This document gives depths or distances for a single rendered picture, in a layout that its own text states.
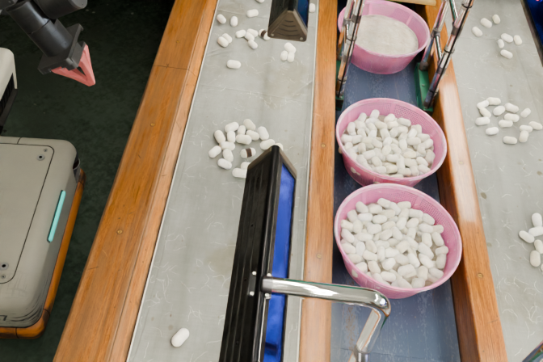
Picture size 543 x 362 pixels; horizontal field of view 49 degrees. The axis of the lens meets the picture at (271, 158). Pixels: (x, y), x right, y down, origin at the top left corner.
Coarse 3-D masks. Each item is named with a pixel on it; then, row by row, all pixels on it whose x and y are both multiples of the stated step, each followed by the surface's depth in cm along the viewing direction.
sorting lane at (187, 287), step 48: (240, 0) 178; (240, 48) 163; (240, 96) 151; (288, 96) 152; (192, 144) 139; (240, 144) 140; (288, 144) 141; (192, 192) 129; (240, 192) 131; (192, 240) 121; (192, 288) 114; (144, 336) 107; (192, 336) 108; (288, 336) 110
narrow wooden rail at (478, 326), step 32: (448, 64) 163; (448, 96) 154; (448, 128) 146; (448, 160) 140; (448, 192) 137; (480, 224) 128; (480, 256) 122; (480, 288) 117; (480, 320) 113; (480, 352) 108
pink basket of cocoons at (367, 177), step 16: (352, 112) 149; (368, 112) 152; (384, 112) 153; (400, 112) 152; (416, 112) 150; (336, 128) 142; (432, 128) 147; (352, 160) 136; (352, 176) 144; (368, 176) 137; (384, 176) 133; (416, 176) 134
